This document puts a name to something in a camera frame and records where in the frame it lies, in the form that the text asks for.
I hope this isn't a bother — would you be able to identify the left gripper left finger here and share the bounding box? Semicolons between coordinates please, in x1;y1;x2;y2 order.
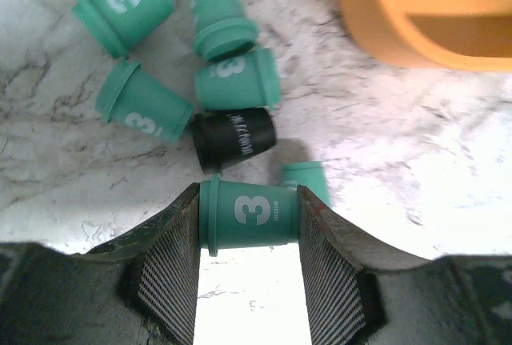
1;183;200;344

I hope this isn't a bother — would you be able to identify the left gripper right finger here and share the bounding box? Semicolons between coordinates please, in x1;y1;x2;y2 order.
298;187;511;344

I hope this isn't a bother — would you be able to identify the green coffee capsule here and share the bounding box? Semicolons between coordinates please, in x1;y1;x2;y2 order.
72;0;174;59
189;0;258;62
194;46;281;110
95;61;194;142
281;161;331;207
198;175;301;257

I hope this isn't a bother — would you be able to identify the orange storage basket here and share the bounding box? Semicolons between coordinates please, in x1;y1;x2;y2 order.
341;0;511;72

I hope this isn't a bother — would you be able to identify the black coffee capsule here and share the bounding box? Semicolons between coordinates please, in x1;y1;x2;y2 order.
190;107;277;175

